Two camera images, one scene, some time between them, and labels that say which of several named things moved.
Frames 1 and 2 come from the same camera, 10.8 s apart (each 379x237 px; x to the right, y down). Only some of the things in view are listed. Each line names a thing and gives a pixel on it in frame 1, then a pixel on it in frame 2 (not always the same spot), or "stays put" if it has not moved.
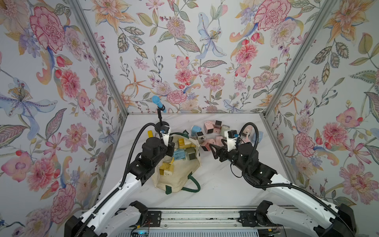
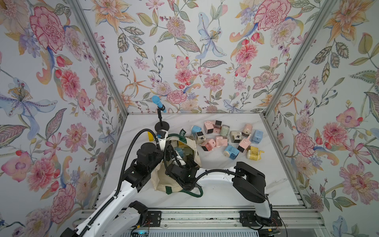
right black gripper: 221,150 -> 191,168
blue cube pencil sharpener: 260,136 stays put
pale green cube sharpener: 200,137 stays put
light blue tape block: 195,129 stays put
